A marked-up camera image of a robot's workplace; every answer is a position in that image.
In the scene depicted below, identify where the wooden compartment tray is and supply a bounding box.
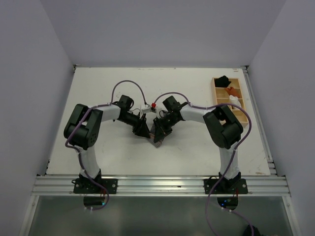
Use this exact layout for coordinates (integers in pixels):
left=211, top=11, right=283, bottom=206
left=211, top=77, right=248, bottom=127

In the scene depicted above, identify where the black object bottom edge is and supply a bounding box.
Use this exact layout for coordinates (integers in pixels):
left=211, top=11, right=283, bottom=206
left=242, top=225, right=264, bottom=236

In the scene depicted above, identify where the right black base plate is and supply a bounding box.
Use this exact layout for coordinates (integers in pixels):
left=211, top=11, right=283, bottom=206
left=203, top=177, right=249, bottom=195

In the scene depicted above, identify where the orange rolled cloth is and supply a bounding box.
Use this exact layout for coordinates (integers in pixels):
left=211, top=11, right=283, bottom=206
left=224, top=87, right=241, bottom=98

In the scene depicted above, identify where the white rolled cloth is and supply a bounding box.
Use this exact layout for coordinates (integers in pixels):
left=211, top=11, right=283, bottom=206
left=229, top=95, right=242, bottom=109

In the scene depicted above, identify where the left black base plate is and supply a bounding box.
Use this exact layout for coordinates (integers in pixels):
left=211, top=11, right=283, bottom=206
left=71, top=177, right=118, bottom=194

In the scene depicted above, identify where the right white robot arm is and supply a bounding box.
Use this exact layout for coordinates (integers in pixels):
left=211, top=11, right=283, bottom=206
left=153, top=96, right=244, bottom=193

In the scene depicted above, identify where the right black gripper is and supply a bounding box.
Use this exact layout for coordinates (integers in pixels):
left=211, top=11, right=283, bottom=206
left=153, top=114, right=179, bottom=142

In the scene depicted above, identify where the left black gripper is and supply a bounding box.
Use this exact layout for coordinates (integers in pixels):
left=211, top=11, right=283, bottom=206
left=119, top=111, right=151, bottom=138

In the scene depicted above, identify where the black rolled cloth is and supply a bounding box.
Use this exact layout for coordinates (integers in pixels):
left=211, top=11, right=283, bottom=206
left=214, top=76, right=231, bottom=88

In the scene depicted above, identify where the grey striped underwear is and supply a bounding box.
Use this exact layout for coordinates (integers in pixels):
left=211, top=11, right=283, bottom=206
left=148, top=124, right=164, bottom=148

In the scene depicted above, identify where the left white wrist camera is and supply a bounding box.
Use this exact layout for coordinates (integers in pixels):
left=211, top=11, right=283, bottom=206
left=140, top=104, right=152, bottom=114

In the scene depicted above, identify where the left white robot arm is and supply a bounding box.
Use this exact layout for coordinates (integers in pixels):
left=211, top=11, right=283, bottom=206
left=63, top=95, right=150, bottom=194

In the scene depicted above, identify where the aluminium rail frame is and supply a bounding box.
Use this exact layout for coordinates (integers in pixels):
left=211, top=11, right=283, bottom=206
left=31, top=175, right=290, bottom=197

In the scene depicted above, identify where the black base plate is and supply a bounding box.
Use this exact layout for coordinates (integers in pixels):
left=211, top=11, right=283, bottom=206
left=203, top=177, right=249, bottom=195
left=71, top=177, right=118, bottom=194

